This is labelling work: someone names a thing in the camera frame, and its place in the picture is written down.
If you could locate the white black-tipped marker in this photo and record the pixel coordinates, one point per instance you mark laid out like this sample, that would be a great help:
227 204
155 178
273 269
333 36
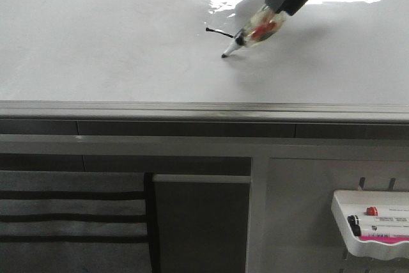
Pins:
261 26

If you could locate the white whiteboard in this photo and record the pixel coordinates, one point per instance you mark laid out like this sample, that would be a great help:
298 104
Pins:
329 52

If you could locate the white plastic tray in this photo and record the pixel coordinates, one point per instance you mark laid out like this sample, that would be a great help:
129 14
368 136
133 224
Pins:
347 203

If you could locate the red-capped white marker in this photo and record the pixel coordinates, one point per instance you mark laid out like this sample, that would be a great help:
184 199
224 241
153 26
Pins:
387 211

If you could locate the upper black-capped white marker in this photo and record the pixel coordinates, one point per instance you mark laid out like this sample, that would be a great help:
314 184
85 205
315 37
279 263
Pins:
359 220

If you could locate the black-capped white marker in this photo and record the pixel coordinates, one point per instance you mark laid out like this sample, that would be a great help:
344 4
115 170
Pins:
379 231
359 220

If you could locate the lower black-capped white marker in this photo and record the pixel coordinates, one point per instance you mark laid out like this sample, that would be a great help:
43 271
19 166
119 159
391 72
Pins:
379 231

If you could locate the dark grey panel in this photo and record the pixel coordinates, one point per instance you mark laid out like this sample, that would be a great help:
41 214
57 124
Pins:
202 226

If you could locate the pink eraser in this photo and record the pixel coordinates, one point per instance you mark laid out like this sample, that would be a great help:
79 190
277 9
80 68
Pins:
387 240

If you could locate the grey black-striped fabric organizer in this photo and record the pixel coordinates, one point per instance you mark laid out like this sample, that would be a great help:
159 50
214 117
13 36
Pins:
78 222

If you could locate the grey metal whiteboard rail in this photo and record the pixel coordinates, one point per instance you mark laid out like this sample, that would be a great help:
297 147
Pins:
205 111

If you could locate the left black wall hook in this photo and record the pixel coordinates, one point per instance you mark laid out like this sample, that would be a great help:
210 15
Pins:
361 184

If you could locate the black wall hook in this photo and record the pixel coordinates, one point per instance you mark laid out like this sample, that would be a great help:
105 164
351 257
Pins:
361 184
391 184

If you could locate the right black wall hook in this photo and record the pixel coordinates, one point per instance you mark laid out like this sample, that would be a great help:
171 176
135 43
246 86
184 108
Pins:
391 184

